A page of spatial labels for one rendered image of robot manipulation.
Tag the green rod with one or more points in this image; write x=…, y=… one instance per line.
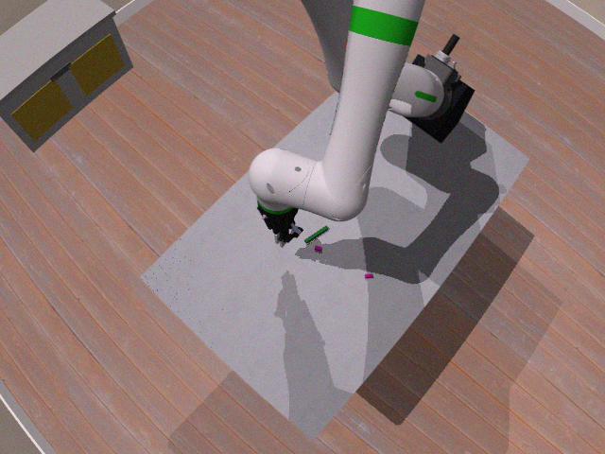
x=316, y=234

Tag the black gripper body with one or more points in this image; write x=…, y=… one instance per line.
x=286, y=225

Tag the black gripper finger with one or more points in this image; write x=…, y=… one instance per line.
x=275, y=231
x=285, y=237

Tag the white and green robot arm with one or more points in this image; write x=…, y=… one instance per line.
x=380, y=35

